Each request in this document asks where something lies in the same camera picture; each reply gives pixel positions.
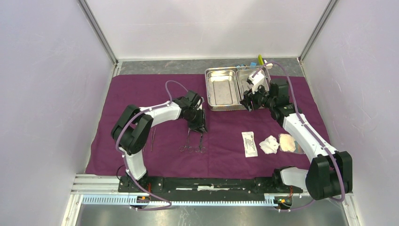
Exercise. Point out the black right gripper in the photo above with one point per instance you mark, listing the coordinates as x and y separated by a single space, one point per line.
247 102

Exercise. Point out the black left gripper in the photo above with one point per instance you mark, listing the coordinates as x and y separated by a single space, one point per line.
201 122

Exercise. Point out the steel surgical scissors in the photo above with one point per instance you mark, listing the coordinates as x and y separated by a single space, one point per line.
200 148

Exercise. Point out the steel needle holder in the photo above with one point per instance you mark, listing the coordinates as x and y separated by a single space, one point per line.
186 146

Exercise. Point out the steel two-compartment tray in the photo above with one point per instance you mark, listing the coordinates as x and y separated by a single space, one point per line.
226 86

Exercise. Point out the maroon cloth wrap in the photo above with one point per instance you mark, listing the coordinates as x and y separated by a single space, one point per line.
224 156

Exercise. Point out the green suture packet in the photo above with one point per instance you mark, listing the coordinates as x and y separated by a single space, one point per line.
249 144

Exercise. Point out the white gauze packet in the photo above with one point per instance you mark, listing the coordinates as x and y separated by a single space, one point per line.
270 145

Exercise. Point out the steel forceps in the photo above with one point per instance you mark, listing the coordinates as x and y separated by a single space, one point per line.
153 133

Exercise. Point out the white gauze pad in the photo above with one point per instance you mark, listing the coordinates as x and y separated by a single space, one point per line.
289 145

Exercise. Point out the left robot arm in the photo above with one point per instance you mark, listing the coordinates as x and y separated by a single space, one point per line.
133 127

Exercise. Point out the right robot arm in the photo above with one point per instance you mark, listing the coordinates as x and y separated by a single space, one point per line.
330 170

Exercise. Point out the yellow-green plastic block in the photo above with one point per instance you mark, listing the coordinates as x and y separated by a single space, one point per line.
260 59

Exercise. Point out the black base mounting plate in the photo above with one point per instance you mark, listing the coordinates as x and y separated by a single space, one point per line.
213 189

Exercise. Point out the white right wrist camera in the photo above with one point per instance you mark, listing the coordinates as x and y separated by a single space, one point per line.
255 80

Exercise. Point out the aluminium front frame rail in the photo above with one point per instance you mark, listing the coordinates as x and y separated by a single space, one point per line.
117 201

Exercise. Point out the aluminium frame rail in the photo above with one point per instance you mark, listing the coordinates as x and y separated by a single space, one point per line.
101 63
117 201

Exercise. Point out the aluminium frame post right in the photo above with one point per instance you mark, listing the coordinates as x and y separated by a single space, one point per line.
317 29

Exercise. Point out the aluminium frame rail left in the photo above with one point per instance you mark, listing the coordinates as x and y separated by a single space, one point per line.
101 63

